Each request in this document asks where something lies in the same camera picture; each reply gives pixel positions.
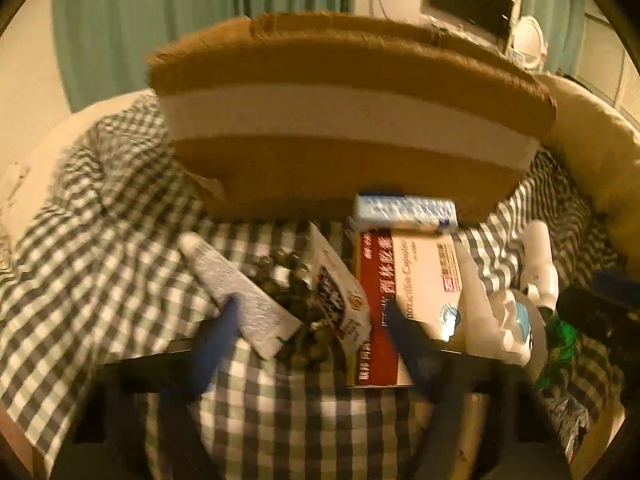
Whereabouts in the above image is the dark bead bracelet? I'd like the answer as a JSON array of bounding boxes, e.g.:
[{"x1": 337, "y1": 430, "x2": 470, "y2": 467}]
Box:
[{"x1": 240, "y1": 247, "x2": 346, "y2": 361}]

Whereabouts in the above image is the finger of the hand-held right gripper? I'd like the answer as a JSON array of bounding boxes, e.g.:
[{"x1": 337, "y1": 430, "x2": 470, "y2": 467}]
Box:
[{"x1": 556, "y1": 270, "x2": 637, "y2": 348}]

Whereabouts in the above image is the green checked blanket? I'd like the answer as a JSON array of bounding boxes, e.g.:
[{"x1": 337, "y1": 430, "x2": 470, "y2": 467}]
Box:
[{"x1": 0, "y1": 92, "x2": 631, "y2": 480}]

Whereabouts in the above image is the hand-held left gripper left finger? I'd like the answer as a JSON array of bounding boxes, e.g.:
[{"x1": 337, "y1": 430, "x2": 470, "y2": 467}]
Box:
[{"x1": 65, "y1": 296, "x2": 243, "y2": 480}]

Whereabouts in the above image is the white snack packet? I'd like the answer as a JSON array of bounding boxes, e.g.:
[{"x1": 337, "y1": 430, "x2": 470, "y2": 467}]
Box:
[{"x1": 306, "y1": 221, "x2": 373, "y2": 358}]

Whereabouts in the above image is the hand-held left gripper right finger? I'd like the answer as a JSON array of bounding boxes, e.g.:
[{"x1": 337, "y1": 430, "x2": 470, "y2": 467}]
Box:
[{"x1": 385, "y1": 302, "x2": 576, "y2": 480}]

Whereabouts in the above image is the white container with blue label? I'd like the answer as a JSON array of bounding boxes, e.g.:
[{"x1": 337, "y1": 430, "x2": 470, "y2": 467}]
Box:
[{"x1": 457, "y1": 242, "x2": 549, "y2": 376}]

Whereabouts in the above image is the narrow green curtain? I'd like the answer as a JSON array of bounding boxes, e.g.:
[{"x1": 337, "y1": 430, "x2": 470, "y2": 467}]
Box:
[{"x1": 520, "y1": 0, "x2": 587, "y2": 76}]

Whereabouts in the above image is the white round fan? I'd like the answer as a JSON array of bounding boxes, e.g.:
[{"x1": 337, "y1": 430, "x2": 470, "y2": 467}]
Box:
[{"x1": 509, "y1": 15, "x2": 549, "y2": 69}]

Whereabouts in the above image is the beige pillow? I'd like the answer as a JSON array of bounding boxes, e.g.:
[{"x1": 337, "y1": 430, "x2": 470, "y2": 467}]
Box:
[{"x1": 535, "y1": 72, "x2": 640, "y2": 261}]

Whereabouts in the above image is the white toothpaste tube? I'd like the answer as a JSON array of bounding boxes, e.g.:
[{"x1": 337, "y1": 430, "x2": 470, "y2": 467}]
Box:
[{"x1": 179, "y1": 231, "x2": 303, "y2": 360}]

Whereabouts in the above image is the blue and white tissue pack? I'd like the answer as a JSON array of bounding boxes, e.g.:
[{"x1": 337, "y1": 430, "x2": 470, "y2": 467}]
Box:
[{"x1": 354, "y1": 191, "x2": 458, "y2": 235}]

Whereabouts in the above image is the red and white medicine box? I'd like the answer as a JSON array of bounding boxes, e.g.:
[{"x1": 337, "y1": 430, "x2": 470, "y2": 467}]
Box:
[{"x1": 350, "y1": 227, "x2": 463, "y2": 390}]

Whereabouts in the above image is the green foil packet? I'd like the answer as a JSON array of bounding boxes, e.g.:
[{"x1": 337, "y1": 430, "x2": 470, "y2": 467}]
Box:
[{"x1": 541, "y1": 316, "x2": 582, "y2": 391}]

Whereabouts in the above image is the brown cardboard box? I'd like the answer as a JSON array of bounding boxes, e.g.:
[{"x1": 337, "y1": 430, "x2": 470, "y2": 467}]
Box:
[{"x1": 145, "y1": 10, "x2": 558, "y2": 223}]

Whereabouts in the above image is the white plastic bottle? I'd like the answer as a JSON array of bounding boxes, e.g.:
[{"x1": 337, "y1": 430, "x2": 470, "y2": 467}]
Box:
[{"x1": 519, "y1": 219, "x2": 559, "y2": 311}]

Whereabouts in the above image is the crinkled silver foil packet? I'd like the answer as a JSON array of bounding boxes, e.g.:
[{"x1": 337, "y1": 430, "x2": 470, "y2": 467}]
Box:
[{"x1": 549, "y1": 394, "x2": 592, "y2": 457}]

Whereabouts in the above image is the wide green curtain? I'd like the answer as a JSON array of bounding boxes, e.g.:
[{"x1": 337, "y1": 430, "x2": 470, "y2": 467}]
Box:
[{"x1": 52, "y1": 0, "x2": 358, "y2": 111}]

